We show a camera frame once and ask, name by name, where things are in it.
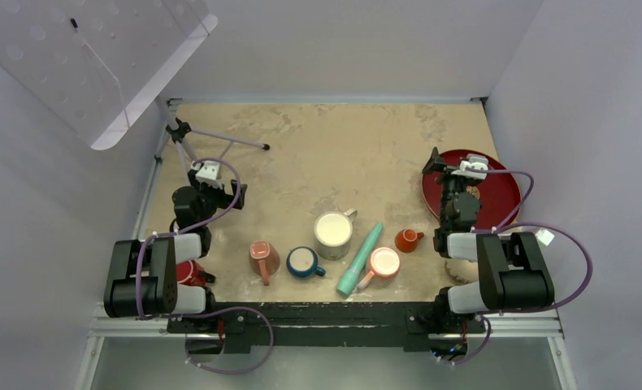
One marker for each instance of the clear acrylic panel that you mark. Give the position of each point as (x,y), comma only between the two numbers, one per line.
(99,65)

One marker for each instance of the red glossy mug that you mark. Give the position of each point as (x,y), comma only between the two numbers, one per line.
(191,273)

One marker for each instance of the small orange cup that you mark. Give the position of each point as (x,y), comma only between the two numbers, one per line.
(407,240)

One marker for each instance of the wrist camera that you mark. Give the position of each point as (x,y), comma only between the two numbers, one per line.
(208,173)
(473,161)

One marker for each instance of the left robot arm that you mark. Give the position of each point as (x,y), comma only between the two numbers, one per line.
(143,278)

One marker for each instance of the pink brown mug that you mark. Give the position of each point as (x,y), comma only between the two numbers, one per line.
(264,260)

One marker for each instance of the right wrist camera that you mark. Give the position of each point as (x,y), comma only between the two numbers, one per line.
(473,161)

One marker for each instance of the blue mug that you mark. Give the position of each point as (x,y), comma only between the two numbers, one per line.
(303,262)

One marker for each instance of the pink white mug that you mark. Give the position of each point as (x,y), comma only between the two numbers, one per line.
(383,263)

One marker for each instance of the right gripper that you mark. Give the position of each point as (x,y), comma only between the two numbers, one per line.
(436,164)

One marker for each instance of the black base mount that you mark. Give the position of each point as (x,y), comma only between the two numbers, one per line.
(413,326)

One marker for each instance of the large white cat mug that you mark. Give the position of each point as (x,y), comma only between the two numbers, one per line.
(333,232)

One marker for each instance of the cream teapot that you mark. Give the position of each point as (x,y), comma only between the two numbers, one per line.
(462,271)

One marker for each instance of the red round tray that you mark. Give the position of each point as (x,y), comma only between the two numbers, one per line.
(499,194)

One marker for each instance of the teal pen tube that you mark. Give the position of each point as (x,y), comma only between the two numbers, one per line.
(349,280)

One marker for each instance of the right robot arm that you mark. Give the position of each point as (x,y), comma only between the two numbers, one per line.
(512,273)

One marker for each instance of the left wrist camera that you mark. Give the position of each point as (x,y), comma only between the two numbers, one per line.
(208,173)

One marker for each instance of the aluminium frame rail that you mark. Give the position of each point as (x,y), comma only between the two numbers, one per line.
(299,161)

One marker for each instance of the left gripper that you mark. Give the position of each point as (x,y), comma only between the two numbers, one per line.
(234,200)

